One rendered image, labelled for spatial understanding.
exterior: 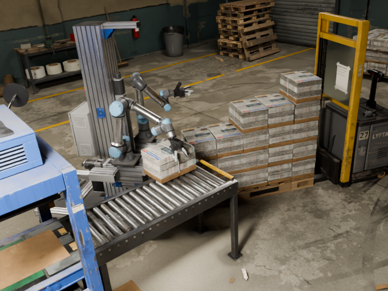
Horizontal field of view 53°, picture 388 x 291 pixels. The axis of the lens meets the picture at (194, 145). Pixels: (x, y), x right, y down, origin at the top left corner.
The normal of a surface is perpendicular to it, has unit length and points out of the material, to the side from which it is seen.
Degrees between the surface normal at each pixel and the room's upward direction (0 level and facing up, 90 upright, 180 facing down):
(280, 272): 0
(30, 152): 90
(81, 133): 90
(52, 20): 90
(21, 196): 90
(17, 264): 0
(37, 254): 0
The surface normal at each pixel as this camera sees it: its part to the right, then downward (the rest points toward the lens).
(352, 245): -0.07, -0.89
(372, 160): 0.26, 0.41
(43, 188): 0.61, 0.32
